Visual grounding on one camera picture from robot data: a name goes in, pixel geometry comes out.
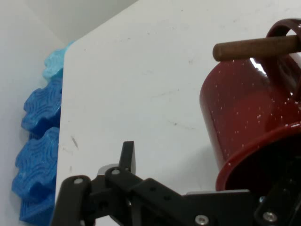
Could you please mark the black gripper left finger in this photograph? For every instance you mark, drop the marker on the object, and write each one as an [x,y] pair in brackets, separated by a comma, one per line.
[145,195]

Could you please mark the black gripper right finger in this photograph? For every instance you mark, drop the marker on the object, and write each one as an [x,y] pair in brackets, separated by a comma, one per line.
[270,214]

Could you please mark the red speckled enamel mug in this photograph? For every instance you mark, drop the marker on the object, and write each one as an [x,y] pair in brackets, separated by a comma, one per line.
[235,106]

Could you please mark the dark blue foam tile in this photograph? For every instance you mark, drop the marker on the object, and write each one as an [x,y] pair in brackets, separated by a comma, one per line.
[42,108]
[35,164]

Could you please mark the light blue foam tile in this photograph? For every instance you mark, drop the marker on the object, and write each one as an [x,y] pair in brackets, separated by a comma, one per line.
[55,63]

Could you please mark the brown wooden mug tree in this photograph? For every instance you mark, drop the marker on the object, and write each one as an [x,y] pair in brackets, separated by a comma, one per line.
[247,48]

